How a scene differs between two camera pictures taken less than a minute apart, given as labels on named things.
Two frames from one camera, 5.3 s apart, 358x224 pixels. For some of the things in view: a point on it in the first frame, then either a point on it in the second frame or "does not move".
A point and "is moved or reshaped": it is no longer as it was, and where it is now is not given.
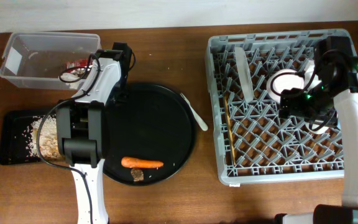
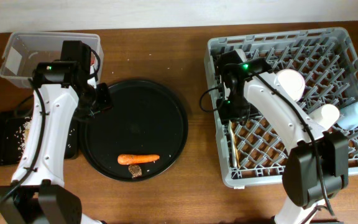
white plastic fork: x=201 y=123 to x=233 y=145
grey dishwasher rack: x=247 y=72 does not move
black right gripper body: x=312 y=104 to x=235 y=107
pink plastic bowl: x=283 y=79 does not move
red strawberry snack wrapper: x=76 y=63 is moved or reshaped
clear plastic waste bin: x=38 y=59 does not move
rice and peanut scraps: x=40 y=138 is moved or reshaped
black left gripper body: x=120 y=94 to x=97 y=101
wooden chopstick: x=230 y=130 does not move
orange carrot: x=128 y=162 to x=128 y=158
